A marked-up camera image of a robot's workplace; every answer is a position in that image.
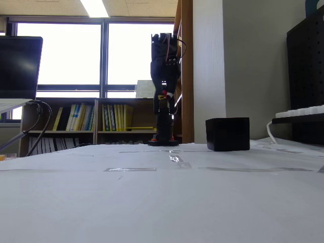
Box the grey flexible rod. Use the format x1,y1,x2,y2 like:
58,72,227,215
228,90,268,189
0,130,29,153

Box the ceiling light panel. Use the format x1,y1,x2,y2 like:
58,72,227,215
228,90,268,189
80,0,110,18

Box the black open box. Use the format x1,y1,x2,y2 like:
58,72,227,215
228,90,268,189
205,117,251,152

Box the dark blue object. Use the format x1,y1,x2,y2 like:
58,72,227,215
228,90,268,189
305,0,324,18

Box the white paper table cover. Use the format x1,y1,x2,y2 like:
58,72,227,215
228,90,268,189
0,138,324,243

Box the white power strip cable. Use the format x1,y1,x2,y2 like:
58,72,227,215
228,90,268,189
266,120,279,145

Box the black book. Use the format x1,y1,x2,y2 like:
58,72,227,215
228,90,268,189
60,106,72,132

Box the black perforated pegboard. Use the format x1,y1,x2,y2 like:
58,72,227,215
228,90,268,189
286,5,324,146

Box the yellow white book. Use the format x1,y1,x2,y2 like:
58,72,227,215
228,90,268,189
66,104,77,132

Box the thick black plug cable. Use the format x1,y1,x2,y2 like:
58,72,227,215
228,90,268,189
24,100,53,157

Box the black robot base orange screws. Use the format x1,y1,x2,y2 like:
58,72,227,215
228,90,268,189
147,135,180,147

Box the white power strip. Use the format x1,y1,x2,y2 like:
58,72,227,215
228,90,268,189
275,105,324,119

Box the dark laptop computer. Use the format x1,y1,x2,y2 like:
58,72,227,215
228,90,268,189
0,35,44,114

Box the teal white book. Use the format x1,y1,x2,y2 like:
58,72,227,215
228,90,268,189
85,105,95,132

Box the thin yellow book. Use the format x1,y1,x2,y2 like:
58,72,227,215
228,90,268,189
52,106,64,132

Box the white blue book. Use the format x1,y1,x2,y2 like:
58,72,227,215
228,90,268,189
73,104,82,132

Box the white paper sign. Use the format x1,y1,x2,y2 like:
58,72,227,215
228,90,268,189
135,79,156,99

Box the tall wooden bookshelf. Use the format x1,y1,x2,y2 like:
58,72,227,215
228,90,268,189
173,0,194,144

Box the dark window frame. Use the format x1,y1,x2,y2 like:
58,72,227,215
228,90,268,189
0,16,176,100

